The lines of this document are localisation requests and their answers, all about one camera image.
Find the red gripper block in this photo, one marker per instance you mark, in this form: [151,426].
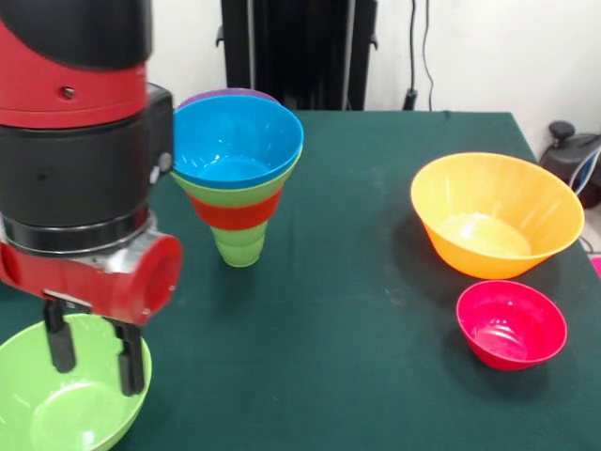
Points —
[94,282]

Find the large green bowl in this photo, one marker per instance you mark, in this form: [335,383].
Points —
[70,413]

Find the green cup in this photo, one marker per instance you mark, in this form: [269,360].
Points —
[240,249]

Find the red-orange bowl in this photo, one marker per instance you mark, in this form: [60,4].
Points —
[235,216]

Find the small green bowl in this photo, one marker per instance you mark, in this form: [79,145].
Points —
[235,195]

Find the blue bowl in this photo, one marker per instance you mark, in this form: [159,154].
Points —
[239,141]

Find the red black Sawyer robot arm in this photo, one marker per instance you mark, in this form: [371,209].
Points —
[70,141]

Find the dark green table cloth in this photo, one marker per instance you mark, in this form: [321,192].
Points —
[352,263]

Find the purple bowl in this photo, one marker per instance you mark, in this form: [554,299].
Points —
[225,92]

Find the pink bowl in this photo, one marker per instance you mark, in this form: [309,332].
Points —
[512,329]

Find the large orange bowl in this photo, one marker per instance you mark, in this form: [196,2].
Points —
[493,221]

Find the black grey base foot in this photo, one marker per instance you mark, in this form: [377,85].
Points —
[568,160]

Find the black pedestal column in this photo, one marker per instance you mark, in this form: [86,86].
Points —
[300,42]

